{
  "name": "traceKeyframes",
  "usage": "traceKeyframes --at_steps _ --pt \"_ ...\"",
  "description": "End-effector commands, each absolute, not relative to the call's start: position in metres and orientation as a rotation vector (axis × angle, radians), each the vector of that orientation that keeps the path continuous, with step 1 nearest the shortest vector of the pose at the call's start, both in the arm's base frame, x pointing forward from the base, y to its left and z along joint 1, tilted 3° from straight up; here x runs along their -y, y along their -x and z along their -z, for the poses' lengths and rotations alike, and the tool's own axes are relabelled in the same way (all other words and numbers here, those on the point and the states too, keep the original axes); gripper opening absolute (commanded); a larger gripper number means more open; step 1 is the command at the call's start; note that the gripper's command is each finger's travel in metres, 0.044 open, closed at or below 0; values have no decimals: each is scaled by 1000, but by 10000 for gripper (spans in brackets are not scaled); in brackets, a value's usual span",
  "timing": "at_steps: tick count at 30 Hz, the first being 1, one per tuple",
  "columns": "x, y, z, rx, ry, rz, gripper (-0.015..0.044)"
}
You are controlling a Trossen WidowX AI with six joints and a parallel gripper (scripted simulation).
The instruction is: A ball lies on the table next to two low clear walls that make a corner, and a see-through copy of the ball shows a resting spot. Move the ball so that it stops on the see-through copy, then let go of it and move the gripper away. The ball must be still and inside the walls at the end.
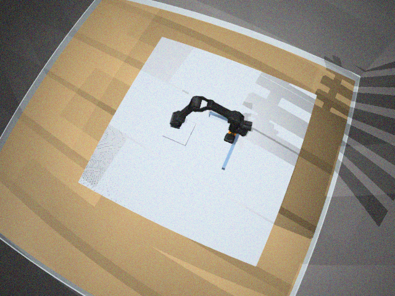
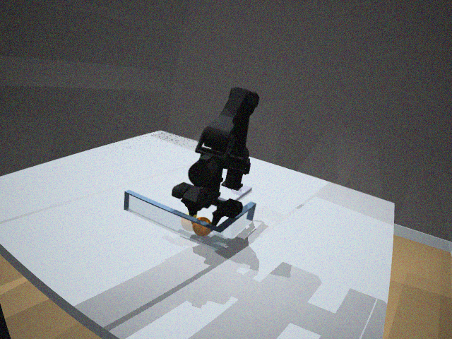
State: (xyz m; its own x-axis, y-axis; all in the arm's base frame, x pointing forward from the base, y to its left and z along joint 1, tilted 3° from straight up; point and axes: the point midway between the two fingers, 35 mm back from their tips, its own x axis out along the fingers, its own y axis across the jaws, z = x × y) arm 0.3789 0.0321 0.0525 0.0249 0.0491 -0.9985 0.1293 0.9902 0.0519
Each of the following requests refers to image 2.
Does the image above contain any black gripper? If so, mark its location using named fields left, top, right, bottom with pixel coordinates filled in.
left=172, top=177, right=243, bottom=225

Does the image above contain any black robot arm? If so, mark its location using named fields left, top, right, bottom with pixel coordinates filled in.
left=183, top=87, right=259, bottom=211

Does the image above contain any orange ball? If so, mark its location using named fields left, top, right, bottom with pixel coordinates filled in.
left=197, top=217, right=211, bottom=224

